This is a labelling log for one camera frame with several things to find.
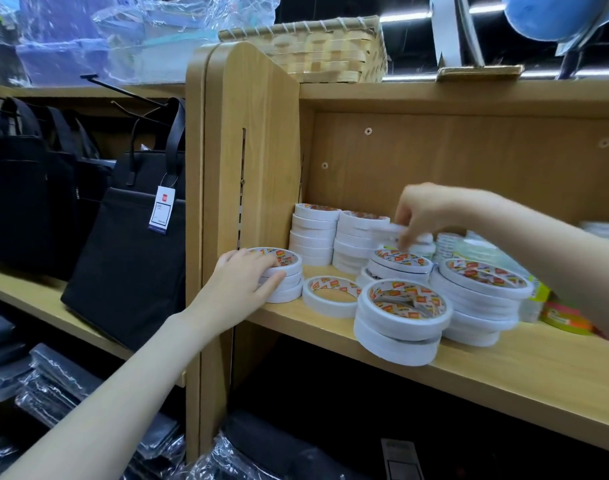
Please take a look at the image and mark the person's left hand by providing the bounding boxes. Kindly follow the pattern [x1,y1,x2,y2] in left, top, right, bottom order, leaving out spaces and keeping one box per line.
[184,248,288,340]

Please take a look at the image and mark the person's right hand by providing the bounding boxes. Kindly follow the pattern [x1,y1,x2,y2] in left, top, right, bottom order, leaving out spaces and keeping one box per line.
[394,183,469,251]

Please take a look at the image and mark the person's left forearm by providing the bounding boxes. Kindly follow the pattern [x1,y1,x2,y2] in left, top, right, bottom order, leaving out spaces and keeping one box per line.
[0,309,221,480]

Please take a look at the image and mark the person's right forearm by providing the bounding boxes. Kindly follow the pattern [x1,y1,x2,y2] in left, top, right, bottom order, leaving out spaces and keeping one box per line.
[455,189,609,348]

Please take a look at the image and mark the stack of clear tape rolls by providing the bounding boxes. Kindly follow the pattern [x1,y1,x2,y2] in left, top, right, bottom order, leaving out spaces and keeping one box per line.
[433,232,466,263]

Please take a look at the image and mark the stacks of white tape rolls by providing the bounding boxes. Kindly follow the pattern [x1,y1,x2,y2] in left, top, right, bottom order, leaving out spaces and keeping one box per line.
[257,203,535,368]

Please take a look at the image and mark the white and blue price tag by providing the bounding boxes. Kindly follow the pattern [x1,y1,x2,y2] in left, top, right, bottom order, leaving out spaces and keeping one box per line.
[147,185,176,236]

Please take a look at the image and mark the wooden shelf unit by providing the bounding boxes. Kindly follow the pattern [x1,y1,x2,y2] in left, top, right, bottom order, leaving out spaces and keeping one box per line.
[184,42,609,464]

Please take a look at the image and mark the black tote bag with tag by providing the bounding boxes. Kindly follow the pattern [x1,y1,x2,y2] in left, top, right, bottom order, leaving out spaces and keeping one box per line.
[60,97,186,352]

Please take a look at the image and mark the plastic-wrapped black bag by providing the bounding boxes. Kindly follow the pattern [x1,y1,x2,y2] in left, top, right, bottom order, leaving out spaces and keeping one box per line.
[170,410,370,480]

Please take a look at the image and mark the wooden sign base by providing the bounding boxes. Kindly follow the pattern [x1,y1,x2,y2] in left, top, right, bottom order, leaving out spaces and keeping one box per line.
[436,64,525,82]

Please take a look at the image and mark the green and orange tape roll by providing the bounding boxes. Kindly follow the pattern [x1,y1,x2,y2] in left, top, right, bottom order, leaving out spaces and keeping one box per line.
[540,294,596,337]

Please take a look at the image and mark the woven bamboo basket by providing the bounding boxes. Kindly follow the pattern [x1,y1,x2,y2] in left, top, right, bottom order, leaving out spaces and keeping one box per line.
[218,15,388,84]

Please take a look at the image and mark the slim black handbag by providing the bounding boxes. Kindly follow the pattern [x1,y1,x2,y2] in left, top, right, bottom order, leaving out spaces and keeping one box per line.
[45,107,116,248]

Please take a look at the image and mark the white sign holder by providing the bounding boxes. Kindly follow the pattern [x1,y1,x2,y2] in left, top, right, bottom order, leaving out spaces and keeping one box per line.
[429,0,486,68]

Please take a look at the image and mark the black label card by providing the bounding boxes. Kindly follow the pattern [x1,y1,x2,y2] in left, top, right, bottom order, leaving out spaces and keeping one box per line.
[381,438,426,480]

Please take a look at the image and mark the ceiling strip light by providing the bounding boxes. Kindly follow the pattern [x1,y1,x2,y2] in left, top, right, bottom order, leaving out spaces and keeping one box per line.
[382,69,609,83]
[379,2,506,24]

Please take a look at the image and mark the wooden bag shelf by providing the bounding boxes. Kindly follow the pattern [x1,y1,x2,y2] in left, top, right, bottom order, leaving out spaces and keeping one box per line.
[0,82,187,388]

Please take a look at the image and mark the pile of plastic-wrapped black bags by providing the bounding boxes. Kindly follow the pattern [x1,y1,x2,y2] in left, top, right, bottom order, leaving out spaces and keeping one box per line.
[0,307,186,480]

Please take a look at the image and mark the black metal display hook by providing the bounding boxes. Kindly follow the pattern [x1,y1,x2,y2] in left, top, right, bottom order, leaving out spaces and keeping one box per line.
[80,73,157,108]

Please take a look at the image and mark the clear plastic-wrapped pack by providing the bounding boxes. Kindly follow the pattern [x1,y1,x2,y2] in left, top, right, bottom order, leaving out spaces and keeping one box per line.
[91,0,281,86]

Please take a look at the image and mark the large black handbag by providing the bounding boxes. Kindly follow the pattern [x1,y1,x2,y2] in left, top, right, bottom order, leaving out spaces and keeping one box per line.
[0,94,80,281]

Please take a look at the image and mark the blue plastic-wrapped box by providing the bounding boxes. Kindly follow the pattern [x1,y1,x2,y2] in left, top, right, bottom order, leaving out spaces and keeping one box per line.
[15,0,111,88]

